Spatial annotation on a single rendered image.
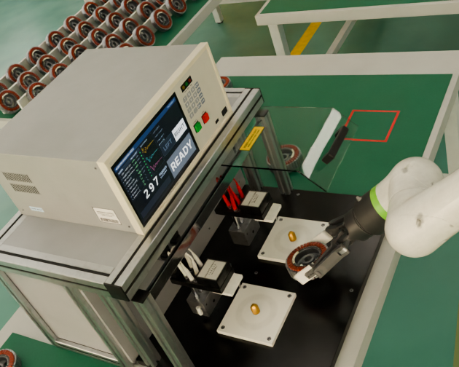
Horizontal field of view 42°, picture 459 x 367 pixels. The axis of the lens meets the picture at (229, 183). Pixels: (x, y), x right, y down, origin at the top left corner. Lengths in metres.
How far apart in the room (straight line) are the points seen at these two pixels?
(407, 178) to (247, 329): 0.53
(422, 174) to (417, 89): 0.91
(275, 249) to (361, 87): 0.80
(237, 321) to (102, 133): 0.56
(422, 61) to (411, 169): 1.06
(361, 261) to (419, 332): 0.84
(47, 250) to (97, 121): 0.31
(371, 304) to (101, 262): 0.63
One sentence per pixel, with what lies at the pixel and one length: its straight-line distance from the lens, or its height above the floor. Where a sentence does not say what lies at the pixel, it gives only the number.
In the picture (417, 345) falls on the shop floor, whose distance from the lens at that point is 2.31.
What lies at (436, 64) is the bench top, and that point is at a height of 0.75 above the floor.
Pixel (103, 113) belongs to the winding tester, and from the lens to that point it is 1.34.
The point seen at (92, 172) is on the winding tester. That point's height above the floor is 1.29.
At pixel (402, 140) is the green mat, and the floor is 0.75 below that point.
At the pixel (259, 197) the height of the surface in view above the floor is 0.92.
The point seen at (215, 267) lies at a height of 0.92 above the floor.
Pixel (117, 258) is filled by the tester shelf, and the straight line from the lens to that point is 1.28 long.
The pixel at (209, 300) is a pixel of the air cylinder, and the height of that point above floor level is 0.81.
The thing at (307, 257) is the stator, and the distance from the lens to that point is 1.48.
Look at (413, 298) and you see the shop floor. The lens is 2.43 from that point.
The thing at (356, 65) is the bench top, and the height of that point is 0.75.
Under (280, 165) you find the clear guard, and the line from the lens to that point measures 1.40.
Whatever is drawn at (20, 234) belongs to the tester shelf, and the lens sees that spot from 1.50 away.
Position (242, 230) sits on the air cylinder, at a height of 0.82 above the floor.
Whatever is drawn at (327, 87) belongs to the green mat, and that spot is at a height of 0.75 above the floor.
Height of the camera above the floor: 1.92
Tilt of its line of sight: 37 degrees down
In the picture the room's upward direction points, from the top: 22 degrees counter-clockwise
